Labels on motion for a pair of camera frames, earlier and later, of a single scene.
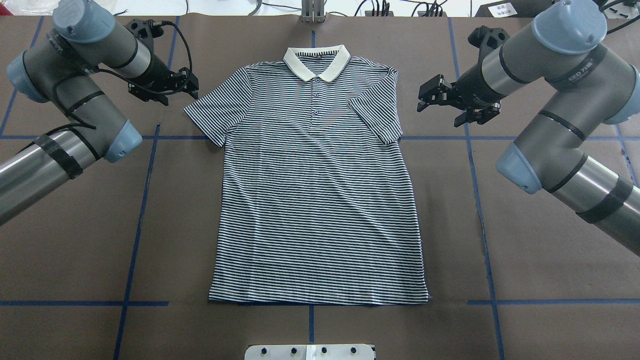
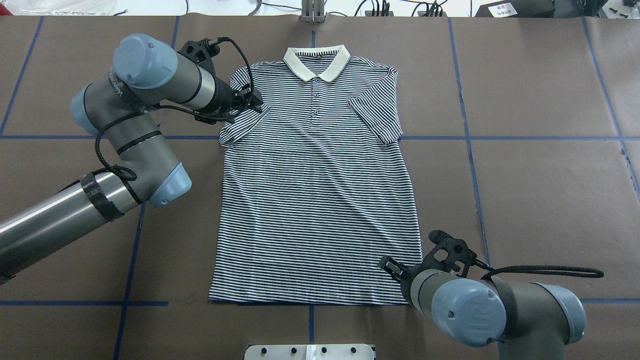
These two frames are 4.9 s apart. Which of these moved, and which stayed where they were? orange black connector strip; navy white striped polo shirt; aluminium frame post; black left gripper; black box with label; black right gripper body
Moved: black right gripper body; black left gripper
Stayed: navy white striped polo shirt; aluminium frame post; orange black connector strip; black box with label
